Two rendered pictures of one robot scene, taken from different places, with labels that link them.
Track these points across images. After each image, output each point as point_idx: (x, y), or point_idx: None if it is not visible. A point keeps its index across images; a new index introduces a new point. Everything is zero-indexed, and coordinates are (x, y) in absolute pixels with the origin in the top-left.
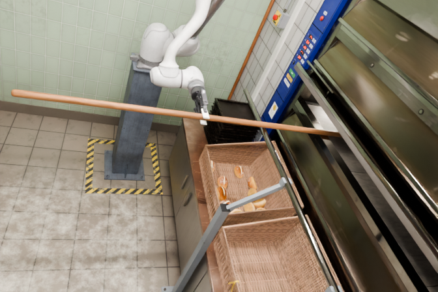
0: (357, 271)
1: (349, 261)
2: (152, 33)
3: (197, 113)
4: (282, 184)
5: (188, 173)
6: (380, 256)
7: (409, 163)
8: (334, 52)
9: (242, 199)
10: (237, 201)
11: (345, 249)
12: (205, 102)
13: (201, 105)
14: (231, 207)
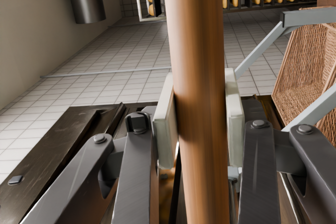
0: (279, 194)
1: (287, 205)
2: None
3: (273, 152)
4: (228, 166)
5: None
6: (237, 197)
7: None
8: None
9: (308, 111)
10: (320, 101)
11: (288, 219)
12: (102, 198)
13: (142, 154)
14: (335, 83)
